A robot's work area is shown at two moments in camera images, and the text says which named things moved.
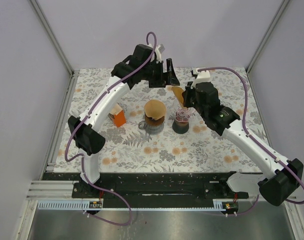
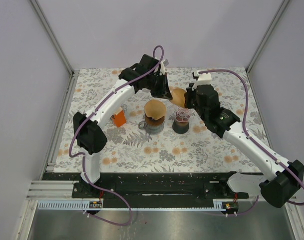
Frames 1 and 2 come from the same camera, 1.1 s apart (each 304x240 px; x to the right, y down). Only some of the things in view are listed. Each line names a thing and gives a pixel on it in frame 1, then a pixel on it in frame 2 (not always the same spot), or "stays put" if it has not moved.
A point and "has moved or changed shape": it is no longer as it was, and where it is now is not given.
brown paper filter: [178, 91] has moved or changed shape
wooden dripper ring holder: [150, 121] stays put
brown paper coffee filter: [154, 108] stays put
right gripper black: [186, 93] stays put
